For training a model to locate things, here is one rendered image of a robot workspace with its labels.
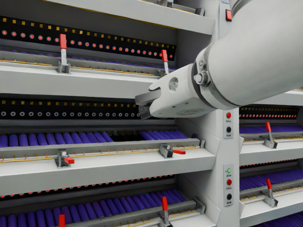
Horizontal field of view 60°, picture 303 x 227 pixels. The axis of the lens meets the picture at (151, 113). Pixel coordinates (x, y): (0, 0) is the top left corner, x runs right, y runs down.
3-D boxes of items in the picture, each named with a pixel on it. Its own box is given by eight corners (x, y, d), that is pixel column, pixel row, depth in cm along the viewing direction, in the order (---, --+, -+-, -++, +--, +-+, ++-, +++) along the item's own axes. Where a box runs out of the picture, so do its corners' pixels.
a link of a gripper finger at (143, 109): (146, 111, 40) (128, 120, 46) (163, 111, 42) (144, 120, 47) (144, 91, 41) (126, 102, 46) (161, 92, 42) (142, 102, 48)
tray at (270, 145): (336, 153, 112) (348, 123, 108) (235, 166, 82) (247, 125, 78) (292, 134, 129) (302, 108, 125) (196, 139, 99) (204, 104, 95)
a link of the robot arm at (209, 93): (210, 104, 28) (192, 111, 31) (264, 106, 32) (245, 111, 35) (199, 33, 30) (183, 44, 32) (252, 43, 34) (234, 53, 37)
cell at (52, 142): (53, 139, 67) (57, 151, 62) (45, 140, 66) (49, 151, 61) (53, 133, 67) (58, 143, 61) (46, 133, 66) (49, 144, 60)
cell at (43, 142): (44, 140, 66) (48, 151, 61) (37, 140, 65) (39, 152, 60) (45, 133, 66) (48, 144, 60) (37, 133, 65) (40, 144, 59)
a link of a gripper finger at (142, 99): (132, 98, 36) (137, 107, 42) (188, 92, 36) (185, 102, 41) (131, 90, 37) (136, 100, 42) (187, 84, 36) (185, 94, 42)
